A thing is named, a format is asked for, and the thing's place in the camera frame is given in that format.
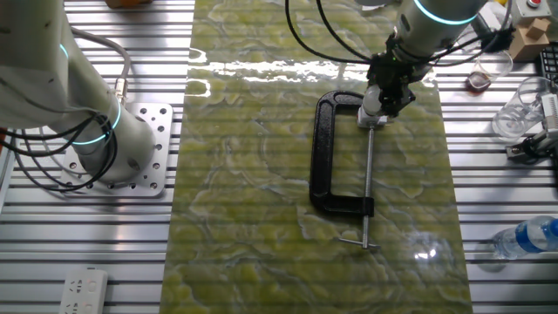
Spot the camera clamp mount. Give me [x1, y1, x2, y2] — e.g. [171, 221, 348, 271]
[505, 129, 558, 163]

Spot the blue label water bottle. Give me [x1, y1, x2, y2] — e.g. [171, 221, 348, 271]
[492, 215, 558, 262]

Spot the white power strip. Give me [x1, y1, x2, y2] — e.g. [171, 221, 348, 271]
[58, 268, 109, 314]

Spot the large wooden block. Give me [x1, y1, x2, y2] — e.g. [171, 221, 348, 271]
[507, 26, 551, 62]

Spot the grey box red button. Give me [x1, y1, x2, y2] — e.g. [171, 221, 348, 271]
[509, 0, 547, 26]

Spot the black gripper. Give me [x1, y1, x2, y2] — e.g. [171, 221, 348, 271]
[365, 51, 418, 118]

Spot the small wooden block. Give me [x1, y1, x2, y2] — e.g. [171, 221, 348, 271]
[525, 17, 553, 40]

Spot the thick grey cable metal connector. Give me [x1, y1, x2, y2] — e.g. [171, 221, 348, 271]
[71, 28, 132, 106]

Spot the green marble pattern mat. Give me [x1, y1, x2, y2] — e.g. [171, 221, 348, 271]
[159, 0, 474, 314]

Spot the black keyboard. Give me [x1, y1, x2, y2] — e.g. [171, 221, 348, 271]
[539, 45, 558, 86]

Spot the black C-clamp with steel screw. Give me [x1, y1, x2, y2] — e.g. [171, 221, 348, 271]
[309, 90, 381, 252]

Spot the silver depth camera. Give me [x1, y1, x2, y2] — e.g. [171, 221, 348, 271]
[540, 92, 558, 141]

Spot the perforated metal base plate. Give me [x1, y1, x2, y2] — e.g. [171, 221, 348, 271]
[58, 102, 174, 198]

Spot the clear plastic cup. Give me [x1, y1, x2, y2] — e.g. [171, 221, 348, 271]
[491, 77, 554, 144]

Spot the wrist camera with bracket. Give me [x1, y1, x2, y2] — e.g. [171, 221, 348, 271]
[470, 12, 516, 52]

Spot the black cable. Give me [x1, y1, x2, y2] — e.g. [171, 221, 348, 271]
[284, 0, 372, 65]
[315, 0, 372, 61]
[0, 112, 119, 194]

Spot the small glass beaker dark liquid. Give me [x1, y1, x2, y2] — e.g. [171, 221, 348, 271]
[466, 50, 514, 93]

